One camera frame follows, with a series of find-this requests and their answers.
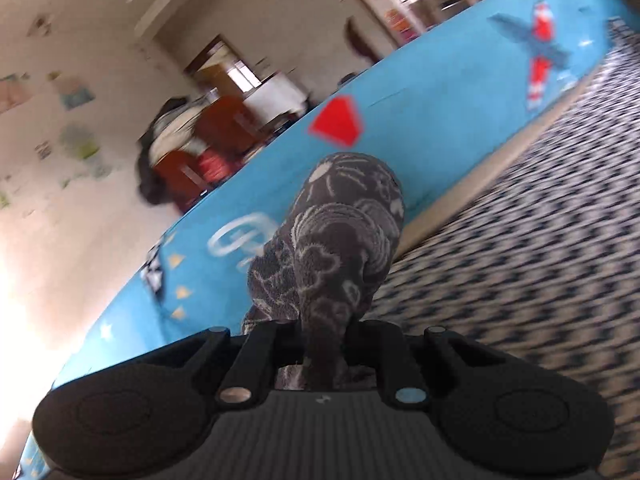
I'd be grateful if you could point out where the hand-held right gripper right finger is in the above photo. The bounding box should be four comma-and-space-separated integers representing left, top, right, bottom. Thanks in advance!
346, 319, 506, 408

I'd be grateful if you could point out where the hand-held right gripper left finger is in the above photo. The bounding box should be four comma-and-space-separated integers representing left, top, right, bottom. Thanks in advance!
135, 320, 308, 408

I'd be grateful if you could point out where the grey doodle-print fleece garment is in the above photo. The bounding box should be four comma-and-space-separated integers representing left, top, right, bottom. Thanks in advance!
240, 151, 407, 392

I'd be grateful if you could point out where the houndstooth mattress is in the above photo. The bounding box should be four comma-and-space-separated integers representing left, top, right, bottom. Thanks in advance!
360, 25, 640, 480

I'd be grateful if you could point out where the red floral cloth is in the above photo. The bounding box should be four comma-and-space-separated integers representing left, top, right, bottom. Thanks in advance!
196, 151, 234, 184

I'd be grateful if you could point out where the brown wooden chair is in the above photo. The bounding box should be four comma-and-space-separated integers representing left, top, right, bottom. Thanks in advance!
196, 94, 262, 162
150, 146, 202, 212

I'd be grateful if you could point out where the blue printed bed sheet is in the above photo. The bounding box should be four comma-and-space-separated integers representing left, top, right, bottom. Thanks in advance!
17, 0, 631, 480

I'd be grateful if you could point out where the white hanging cloth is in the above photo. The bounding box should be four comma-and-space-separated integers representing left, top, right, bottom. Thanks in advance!
244, 71, 309, 124

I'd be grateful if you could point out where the wooden window frame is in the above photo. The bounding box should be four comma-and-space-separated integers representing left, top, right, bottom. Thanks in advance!
184, 34, 267, 97

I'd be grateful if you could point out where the group of wall stickers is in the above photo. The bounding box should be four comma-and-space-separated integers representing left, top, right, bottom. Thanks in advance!
0, 14, 112, 212

